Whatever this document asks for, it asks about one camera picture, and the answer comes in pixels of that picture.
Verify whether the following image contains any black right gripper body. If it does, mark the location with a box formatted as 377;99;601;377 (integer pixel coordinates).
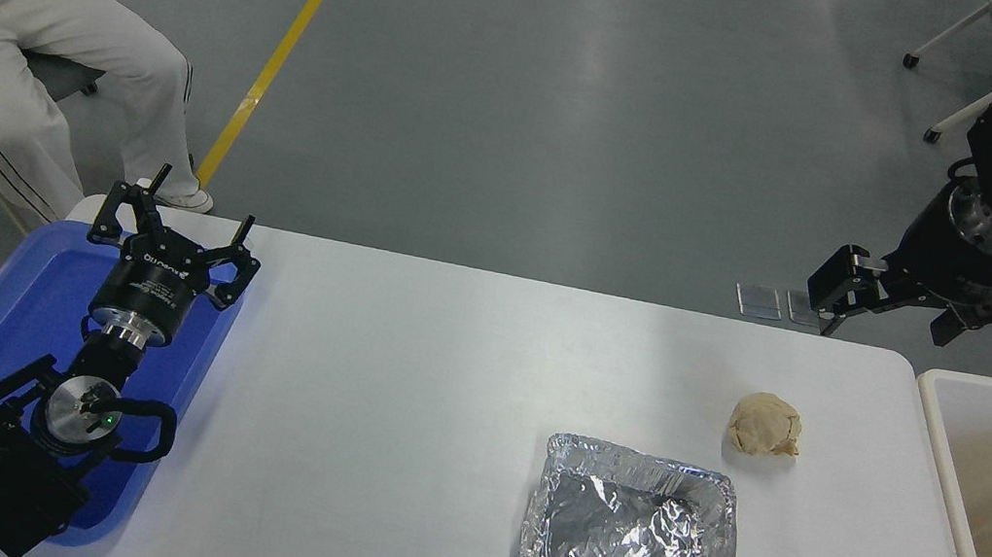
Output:
881;187;992;319

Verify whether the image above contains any clear floor plate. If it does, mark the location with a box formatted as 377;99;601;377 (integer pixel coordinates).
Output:
732;282;787;322
783;289;825;328

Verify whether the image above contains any crumpled tan paper ball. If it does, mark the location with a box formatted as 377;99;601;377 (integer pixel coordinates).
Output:
723;388;808;462

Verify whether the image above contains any crinkled silver foil tray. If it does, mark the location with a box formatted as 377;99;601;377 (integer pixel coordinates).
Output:
516;428;752;557

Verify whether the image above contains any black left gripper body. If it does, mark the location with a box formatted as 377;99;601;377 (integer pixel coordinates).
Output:
88;227;219;346

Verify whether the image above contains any blue plastic tray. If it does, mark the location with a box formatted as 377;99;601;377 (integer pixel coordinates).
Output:
0;209;254;557

